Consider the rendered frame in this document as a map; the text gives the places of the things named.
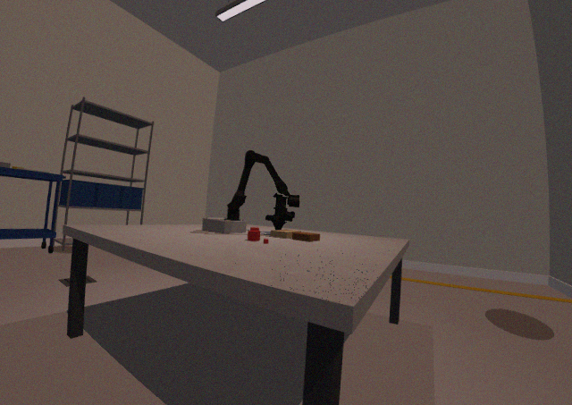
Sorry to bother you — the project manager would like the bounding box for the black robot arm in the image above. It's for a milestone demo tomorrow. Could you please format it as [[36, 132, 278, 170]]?
[[225, 150, 299, 221]]

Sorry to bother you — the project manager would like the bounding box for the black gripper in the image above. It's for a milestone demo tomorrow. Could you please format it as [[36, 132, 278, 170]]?
[[265, 206, 287, 230]]

